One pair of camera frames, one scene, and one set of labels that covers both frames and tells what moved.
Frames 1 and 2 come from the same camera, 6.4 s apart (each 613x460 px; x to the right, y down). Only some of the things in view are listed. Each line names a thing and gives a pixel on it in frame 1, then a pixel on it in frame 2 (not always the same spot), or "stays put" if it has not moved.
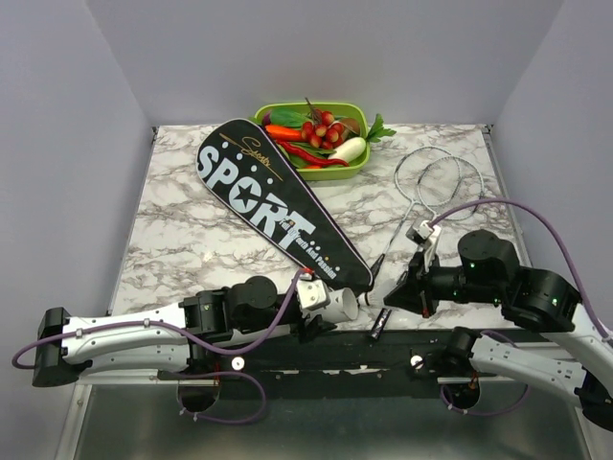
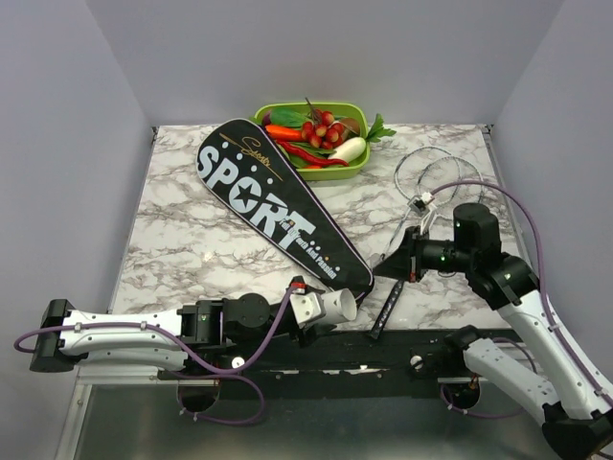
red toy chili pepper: (321, 161) stays put
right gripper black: (414, 295) to (398, 264)
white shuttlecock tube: (343, 306) stays put
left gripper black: (316, 328) stays put
